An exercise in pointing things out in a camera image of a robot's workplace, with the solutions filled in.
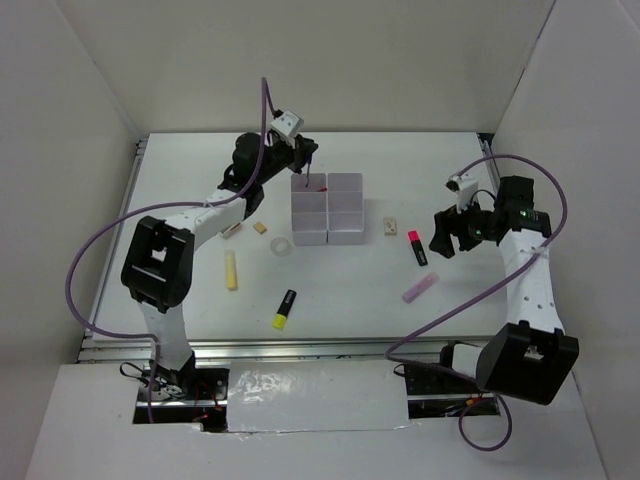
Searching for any beige white eraser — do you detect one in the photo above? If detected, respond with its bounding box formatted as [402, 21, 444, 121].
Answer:
[383, 217, 398, 236]

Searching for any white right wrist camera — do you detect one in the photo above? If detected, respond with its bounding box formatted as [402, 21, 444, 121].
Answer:
[446, 173, 478, 213]

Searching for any black pink highlighter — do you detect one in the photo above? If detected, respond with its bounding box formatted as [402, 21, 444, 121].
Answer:
[408, 230, 428, 266]

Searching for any aluminium frame rail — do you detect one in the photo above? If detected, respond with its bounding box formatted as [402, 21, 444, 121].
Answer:
[74, 334, 559, 364]

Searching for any clear tape roll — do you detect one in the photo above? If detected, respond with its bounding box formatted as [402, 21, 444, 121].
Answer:
[270, 237, 292, 257]

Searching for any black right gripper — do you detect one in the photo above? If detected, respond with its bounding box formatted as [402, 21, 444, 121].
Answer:
[428, 192, 497, 258]

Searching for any small yellow eraser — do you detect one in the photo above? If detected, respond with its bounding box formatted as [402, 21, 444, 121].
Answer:
[253, 222, 266, 234]

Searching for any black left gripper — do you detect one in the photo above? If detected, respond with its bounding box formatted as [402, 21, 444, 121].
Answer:
[254, 133, 318, 186]

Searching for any white organizer container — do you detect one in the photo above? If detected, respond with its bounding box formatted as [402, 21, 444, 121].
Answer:
[290, 173, 328, 246]
[327, 173, 365, 245]

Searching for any white foil-taped panel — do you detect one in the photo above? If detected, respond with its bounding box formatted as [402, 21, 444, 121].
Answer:
[226, 360, 410, 433]

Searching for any pastel yellow highlighter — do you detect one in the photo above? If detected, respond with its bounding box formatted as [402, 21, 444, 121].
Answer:
[224, 250, 238, 291]

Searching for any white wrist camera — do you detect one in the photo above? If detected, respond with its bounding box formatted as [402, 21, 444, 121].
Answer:
[270, 110, 304, 148]
[446, 173, 478, 213]

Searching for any pink white stapler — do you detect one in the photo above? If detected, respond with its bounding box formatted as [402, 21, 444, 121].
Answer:
[220, 223, 242, 239]

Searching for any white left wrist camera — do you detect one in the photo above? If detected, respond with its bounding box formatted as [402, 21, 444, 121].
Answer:
[270, 110, 304, 148]

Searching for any white left organizer container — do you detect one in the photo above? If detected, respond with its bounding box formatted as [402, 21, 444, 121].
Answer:
[290, 173, 328, 246]

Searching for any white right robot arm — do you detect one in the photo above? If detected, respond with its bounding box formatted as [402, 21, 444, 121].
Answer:
[429, 174, 579, 405]

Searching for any white right organizer container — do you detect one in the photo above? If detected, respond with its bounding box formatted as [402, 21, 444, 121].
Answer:
[327, 173, 365, 245]

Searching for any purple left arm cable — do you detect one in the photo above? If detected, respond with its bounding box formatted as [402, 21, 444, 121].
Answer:
[64, 77, 281, 426]

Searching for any pastel purple highlighter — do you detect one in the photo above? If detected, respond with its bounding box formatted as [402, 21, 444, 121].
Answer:
[402, 273, 439, 304]

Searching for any black yellow highlighter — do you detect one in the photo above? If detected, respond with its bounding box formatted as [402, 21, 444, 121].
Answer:
[272, 289, 297, 330]

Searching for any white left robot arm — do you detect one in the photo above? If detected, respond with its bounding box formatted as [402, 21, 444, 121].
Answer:
[121, 131, 319, 399]

